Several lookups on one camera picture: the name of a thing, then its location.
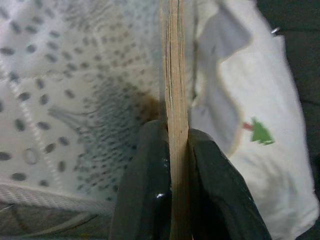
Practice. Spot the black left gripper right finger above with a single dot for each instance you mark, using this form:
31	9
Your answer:
220	187

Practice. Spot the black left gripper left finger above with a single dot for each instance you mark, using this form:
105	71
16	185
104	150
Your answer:
145	175

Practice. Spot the colourful children's board book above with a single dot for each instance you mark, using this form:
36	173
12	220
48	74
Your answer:
175	75

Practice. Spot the white pillow with tree print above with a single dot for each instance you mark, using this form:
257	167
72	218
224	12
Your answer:
262	87

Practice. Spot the beige quilted mattress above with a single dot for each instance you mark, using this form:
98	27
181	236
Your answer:
75	75

